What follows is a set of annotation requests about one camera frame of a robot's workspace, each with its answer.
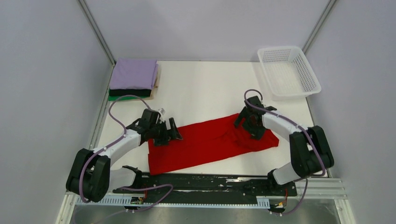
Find folded black t shirt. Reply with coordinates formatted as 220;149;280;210
109;89;152;97

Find red t shirt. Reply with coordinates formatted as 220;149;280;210
148;113;279;175

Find folded green t shirt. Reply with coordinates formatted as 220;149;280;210
107;96;151;102

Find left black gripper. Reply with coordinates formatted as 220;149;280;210
150;118;183;147

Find folded lilac t shirt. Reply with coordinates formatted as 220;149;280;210
109;57;158;90

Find white slotted cable duct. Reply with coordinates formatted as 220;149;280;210
75;195;270;209

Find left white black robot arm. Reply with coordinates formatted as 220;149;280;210
65;109;182;203

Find white plastic basket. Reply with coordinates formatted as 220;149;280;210
257;46;322;101

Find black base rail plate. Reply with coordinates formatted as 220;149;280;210
131;172;297;203

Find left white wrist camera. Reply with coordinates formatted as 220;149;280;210
157;108;165;118

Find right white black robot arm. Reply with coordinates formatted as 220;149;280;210
234;96;334;195

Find wooden board under stack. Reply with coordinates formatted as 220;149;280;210
149;64;160;99

